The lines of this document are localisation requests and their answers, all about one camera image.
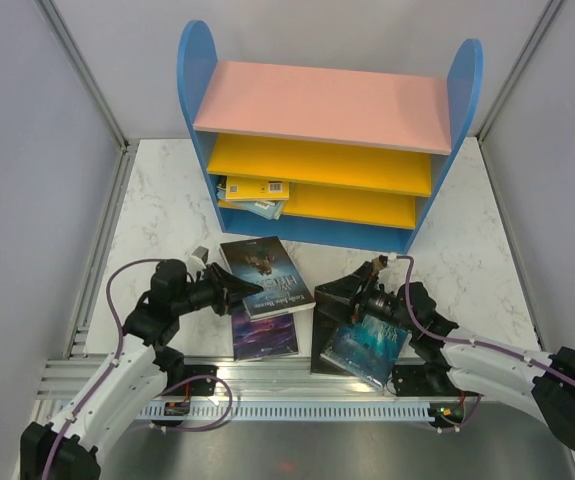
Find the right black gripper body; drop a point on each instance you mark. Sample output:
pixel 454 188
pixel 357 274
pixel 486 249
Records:
pixel 374 302

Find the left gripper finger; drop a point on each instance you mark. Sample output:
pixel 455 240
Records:
pixel 232 284
pixel 227 306

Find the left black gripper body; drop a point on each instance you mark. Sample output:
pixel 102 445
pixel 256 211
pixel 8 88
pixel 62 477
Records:
pixel 206 292

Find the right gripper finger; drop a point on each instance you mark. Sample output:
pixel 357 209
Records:
pixel 338 310
pixel 346 287

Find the dark blue starry book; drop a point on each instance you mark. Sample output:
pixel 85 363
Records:
pixel 265 262

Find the blue ocean cover book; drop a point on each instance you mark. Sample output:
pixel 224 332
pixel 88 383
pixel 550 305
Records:
pixel 367 351

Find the purple Robinson Crusoe book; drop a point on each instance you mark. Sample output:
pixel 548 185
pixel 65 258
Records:
pixel 265 338

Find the light blue book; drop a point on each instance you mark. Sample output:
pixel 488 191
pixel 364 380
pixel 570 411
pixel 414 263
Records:
pixel 268 209

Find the yellow book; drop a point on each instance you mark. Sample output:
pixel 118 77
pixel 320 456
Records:
pixel 254 189

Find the green forest cover book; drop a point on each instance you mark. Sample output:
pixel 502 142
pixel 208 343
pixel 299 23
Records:
pixel 221 188

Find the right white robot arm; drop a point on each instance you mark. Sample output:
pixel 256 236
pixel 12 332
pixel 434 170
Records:
pixel 540 384

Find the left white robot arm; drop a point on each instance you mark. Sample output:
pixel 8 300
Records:
pixel 75 443

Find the black book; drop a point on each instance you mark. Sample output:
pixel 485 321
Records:
pixel 322 331

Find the blue pink yellow bookshelf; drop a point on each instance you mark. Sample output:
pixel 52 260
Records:
pixel 365 152

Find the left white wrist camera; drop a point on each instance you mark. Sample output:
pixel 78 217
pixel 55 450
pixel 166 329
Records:
pixel 197 260

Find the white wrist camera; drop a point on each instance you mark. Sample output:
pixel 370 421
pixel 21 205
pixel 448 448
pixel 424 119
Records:
pixel 382 262
pixel 197 260

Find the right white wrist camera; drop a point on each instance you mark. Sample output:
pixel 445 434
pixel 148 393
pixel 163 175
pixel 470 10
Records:
pixel 382 262

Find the aluminium mounting rail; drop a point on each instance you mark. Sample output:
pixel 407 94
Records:
pixel 279 379

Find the white slotted cable duct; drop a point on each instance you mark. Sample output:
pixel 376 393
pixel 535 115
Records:
pixel 315 411

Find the left aluminium corner post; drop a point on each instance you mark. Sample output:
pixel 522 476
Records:
pixel 57 24

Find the aluminium corner post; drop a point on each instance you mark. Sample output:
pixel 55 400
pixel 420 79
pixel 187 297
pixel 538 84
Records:
pixel 57 24
pixel 531 46

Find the right aluminium corner post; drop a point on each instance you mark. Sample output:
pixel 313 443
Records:
pixel 531 46

